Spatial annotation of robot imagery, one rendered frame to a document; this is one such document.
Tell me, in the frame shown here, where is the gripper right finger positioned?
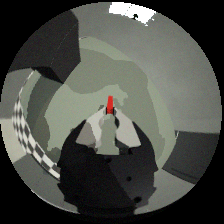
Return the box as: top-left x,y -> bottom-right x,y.
113,107 -> 158,172

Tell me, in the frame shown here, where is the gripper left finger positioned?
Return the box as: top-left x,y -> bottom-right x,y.
57,106 -> 107,168

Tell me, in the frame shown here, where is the red rectangular bar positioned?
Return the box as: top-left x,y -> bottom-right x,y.
107,96 -> 113,114

